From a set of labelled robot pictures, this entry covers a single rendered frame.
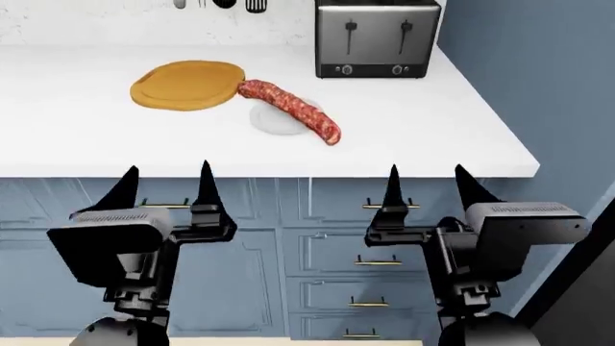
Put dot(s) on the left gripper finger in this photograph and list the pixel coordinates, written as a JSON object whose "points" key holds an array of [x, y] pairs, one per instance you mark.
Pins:
{"points": [[126, 192], [206, 202]]}

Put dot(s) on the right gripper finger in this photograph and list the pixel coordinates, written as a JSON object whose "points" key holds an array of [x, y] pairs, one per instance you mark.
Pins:
{"points": [[394, 205], [471, 191]]}

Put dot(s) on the blue kitchen base cabinet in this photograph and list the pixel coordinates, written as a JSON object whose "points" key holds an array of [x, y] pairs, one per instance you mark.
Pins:
{"points": [[269, 274]]}

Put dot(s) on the small white round plate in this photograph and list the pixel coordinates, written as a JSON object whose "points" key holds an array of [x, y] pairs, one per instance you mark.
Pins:
{"points": [[271, 120]]}

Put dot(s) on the round wooden cutting board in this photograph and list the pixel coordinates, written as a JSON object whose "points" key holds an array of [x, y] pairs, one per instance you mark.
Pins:
{"points": [[185, 84]]}

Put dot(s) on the red speckled salami sausage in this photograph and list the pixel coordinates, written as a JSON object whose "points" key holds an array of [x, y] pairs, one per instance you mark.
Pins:
{"points": [[293, 104]]}

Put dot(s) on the stainless steel two-slot toaster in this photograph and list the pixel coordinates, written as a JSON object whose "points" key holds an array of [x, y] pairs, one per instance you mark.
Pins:
{"points": [[377, 39]]}

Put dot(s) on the hanging silver spoon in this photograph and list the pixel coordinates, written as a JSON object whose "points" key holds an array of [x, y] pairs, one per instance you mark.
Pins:
{"points": [[179, 3]]}

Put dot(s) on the hanging silver fork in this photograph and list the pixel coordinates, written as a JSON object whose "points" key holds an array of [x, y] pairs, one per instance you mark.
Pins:
{"points": [[202, 3]]}

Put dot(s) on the hanging black ladle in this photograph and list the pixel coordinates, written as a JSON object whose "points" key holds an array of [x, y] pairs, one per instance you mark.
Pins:
{"points": [[224, 3]]}

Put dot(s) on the hanging black slotted spatula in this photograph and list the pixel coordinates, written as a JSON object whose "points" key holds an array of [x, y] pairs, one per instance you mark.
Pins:
{"points": [[255, 4]]}

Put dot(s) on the grey left gripper camera box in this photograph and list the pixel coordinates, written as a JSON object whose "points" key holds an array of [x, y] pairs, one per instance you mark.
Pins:
{"points": [[105, 241]]}

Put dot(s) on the grey gripper camera box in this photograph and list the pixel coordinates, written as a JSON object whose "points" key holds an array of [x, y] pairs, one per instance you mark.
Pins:
{"points": [[523, 238], [105, 241]]}

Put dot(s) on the grey right gripper camera box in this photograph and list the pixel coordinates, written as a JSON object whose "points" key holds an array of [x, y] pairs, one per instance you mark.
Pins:
{"points": [[523, 238]]}

